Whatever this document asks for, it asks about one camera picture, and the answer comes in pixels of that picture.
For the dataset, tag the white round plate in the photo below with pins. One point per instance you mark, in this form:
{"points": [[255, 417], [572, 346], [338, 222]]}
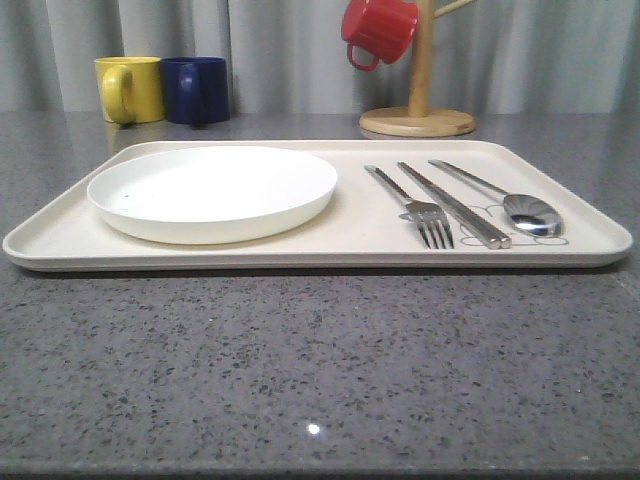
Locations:
{"points": [[213, 195]]}

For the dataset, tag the yellow mug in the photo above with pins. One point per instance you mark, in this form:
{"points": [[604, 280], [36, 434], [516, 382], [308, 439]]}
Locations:
{"points": [[130, 89]]}

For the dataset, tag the silver metal spoon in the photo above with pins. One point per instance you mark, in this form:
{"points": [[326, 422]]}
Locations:
{"points": [[527, 213]]}

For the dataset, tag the wooden mug tree stand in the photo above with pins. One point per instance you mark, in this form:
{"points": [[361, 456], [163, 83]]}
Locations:
{"points": [[418, 119]]}

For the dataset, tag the grey curtain backdrop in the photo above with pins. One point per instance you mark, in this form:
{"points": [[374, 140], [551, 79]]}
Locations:
{"points": [[496, 57]]}

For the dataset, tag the silver metal fork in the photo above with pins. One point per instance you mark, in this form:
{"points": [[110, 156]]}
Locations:
{"points": [[429, 218]]}

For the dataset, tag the red ribbed mug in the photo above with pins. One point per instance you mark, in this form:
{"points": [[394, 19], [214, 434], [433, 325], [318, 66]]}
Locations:
{"points": [[378, 30]]}

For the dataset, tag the cream rabbit print tray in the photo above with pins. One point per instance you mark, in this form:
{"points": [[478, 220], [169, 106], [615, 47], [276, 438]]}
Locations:
{"points": [[361, 227]]}

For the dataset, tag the navy blue mug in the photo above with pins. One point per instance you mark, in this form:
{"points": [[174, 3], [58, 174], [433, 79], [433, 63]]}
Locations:
{"points": [[195, 89]]}

